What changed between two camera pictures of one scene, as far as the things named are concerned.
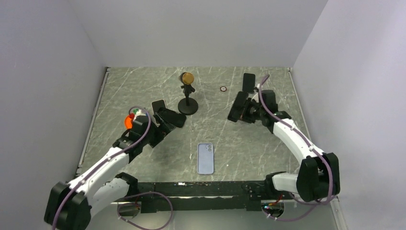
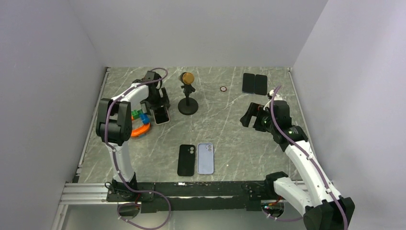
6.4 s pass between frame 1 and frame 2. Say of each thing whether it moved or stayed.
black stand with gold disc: stayed
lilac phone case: stayed
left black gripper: moved
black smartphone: stayed
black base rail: stayed
